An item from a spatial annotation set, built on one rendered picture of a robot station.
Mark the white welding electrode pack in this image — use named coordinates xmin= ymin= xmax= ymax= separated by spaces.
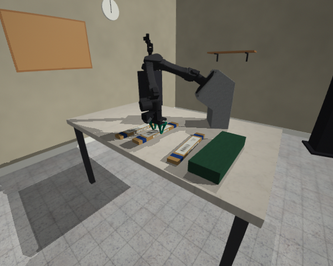
xmin=167 ymin=132 xmax=205 ymax=165
xmin=132 ymin=122 xmax=179 ymax=145

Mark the cream welding electrode pack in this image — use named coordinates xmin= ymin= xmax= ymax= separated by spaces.
xmin=115 ymin=123 xmax=151 ymax=140

